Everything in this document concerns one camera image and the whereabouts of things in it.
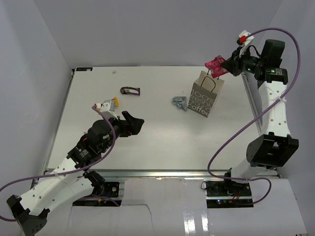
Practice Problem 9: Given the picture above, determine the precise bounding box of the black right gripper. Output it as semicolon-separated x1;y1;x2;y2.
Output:
221;45;265;77

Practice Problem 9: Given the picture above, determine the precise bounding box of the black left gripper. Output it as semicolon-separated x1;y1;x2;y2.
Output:
100;111;144;153

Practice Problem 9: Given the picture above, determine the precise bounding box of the red snack packet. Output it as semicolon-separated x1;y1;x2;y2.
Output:
205;56;228;78

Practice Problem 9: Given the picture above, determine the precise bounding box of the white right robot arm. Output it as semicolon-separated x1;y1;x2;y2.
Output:
221;38;299;196

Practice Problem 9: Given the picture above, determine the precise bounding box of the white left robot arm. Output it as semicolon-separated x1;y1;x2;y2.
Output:
6;111;145;236

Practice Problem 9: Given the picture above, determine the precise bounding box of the brown paper coffee bag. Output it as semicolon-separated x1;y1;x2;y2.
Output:
188;71;224;118

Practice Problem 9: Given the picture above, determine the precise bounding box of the large yellow M&M packet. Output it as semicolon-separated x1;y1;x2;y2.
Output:
113;97;119;107

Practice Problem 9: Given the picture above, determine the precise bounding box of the brown chocolate bar wrapper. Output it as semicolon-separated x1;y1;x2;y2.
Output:
120;87;140;96

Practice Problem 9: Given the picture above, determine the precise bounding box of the grey blue snack packet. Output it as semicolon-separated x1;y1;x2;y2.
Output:
172;96;188;111

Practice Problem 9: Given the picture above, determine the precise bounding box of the blue label left corner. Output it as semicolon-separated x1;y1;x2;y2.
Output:
75;67;93;72

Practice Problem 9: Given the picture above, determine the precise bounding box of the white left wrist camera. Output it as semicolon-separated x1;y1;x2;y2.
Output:
95;99;118;119

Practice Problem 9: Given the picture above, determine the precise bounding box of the aluminium front rail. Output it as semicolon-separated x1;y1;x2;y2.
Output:
96;170;215;182

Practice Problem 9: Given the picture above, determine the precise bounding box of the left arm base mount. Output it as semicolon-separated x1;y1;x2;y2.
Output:
78;182;120;201

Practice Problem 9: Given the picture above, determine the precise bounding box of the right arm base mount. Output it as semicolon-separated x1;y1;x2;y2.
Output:
200;180;253;209

